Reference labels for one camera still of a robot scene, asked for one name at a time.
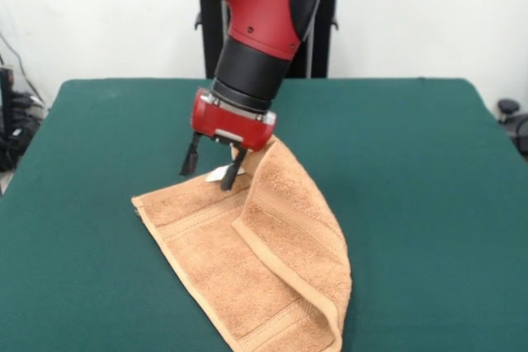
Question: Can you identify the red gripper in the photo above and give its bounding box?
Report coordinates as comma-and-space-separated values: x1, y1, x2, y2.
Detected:
179, 87, 277, 192

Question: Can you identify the grey office chair base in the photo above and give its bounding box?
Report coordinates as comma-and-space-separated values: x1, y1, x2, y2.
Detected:
497, 98, 528, 159

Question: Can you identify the black equipment with cables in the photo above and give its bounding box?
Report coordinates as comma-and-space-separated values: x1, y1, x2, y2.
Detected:
0, 65, 47, 172

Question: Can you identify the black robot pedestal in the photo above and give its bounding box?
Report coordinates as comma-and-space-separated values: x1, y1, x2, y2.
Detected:
193, 0, 358, 80

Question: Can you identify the orange terry towel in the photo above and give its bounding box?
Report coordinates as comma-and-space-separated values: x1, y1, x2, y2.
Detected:
130, 137, 354, 352

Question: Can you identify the dark green table cloth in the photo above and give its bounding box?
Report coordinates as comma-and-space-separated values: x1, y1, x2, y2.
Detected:
0, 77, 528, 352

